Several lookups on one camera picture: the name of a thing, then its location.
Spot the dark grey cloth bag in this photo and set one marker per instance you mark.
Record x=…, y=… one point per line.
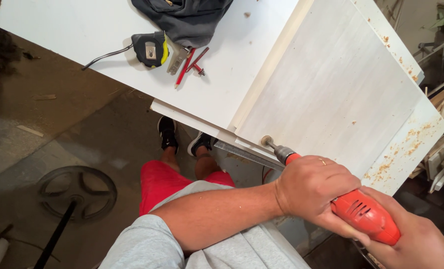
x=186, y=18

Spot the person's right hand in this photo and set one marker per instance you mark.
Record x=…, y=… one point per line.
x=416, y=239

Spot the red electric drill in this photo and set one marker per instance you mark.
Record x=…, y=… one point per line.
x=367, y=215

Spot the white side panel with sawdust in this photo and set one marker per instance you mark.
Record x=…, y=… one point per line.
x=405, y=149

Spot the person's grey shirt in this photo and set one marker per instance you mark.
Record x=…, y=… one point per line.
x=162, y=243

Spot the red pencil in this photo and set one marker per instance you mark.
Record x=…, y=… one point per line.
x=184, y=69

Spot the person's black right shoe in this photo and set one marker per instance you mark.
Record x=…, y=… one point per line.
x=200, y=142

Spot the whitewashed wood panel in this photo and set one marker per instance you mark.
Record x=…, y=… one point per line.
x=330, y=86

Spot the person's red shorts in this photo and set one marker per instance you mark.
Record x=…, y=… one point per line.
x=162, y=185

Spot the person's black left shoe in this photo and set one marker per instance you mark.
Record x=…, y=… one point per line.
x=167, y=132

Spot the black yellow tape measure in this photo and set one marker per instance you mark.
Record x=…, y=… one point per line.
x=149, y=48

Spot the flat wood scrap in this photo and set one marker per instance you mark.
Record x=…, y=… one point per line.
x=30, y=130

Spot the large white board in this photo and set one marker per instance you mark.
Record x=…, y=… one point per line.
x=222, y=63

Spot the person's left hand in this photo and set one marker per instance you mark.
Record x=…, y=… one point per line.
x=308, y=190

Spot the black spoked wheel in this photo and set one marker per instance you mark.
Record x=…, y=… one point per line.
x=78, y=194

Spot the person's black shoe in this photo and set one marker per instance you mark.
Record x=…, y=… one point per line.
x=167, y=132
x=200, y=142

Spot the black metal rod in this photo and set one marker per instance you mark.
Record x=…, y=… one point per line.
x=55, y=237

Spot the metal ruler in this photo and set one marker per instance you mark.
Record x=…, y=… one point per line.
x=244, y=154

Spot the metal cabinet hinge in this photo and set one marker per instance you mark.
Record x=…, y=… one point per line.
x=177, y=59

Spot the person's left fingers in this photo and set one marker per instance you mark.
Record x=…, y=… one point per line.
x=339, y=179

